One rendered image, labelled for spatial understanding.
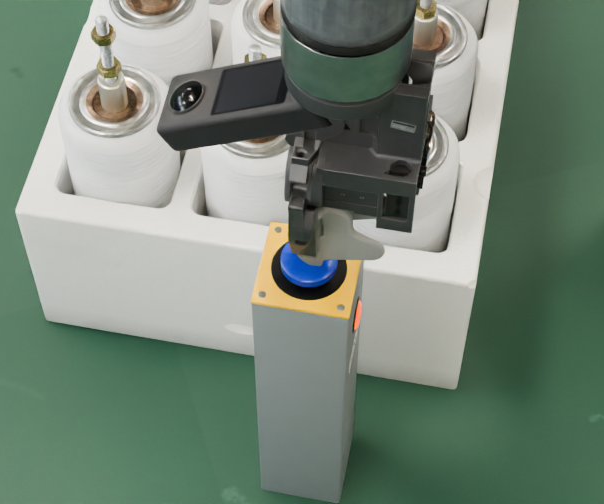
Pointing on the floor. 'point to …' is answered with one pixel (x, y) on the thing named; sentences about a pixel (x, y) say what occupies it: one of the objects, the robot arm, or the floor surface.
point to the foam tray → (226, 282)
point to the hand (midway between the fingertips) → (308, 246)
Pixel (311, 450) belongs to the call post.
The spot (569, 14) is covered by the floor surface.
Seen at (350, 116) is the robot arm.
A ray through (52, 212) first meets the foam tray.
